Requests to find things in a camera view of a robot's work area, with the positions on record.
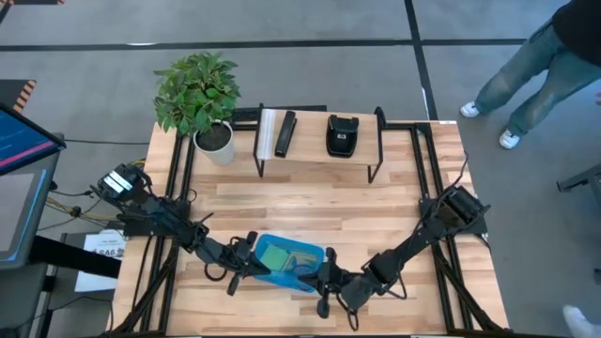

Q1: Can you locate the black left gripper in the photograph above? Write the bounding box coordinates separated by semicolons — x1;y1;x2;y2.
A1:
224;230;272;298

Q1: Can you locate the white printed paper sheet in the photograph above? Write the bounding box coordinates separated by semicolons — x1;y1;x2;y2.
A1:
73;228;128;294

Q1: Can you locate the blue plastic pencil box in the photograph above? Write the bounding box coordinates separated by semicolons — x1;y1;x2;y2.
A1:
252;233;327;294

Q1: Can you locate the wooden shelf with black legs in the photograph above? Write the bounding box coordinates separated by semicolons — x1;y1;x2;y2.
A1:
252;102;387;184

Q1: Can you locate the white plant pot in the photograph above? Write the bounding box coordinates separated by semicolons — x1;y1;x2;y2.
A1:
193;119;237;166

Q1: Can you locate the black orange hazard-striped mat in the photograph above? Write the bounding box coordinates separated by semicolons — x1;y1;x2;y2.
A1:
0;78;38;115

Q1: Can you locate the white paper pad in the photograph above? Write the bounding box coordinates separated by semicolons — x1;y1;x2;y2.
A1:
256;108;282;161

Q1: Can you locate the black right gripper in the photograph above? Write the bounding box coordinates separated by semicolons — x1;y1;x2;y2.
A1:
300;246;351;320

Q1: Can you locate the computer monitor with blue screen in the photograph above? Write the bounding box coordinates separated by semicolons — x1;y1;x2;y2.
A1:
0;102;68;177

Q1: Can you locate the green leafy plant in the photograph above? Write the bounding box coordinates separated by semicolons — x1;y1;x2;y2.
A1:
152;51;242;136

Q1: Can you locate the black hole punch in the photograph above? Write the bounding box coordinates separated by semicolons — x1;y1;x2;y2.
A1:
325;114;361;159

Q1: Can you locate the thin black floor cable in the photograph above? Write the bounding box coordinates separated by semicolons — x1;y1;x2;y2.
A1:
63;137;151;146

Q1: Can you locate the green sticky note pad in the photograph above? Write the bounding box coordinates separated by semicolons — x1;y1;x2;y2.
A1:
259;244;291;272

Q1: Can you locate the black aluminium table frame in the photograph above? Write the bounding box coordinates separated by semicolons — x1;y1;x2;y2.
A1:
106;103;511;337

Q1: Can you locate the yellow black cable bundle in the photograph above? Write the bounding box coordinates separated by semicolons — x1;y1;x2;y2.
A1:
44;194;126;232

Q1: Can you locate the person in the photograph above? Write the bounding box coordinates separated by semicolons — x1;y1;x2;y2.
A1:
458;0;601;151

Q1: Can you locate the black stapler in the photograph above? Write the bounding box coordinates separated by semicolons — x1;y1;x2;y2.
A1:
273;110;298;159

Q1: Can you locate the black cart beam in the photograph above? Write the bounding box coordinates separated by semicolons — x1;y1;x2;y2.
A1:
30;234;122;279

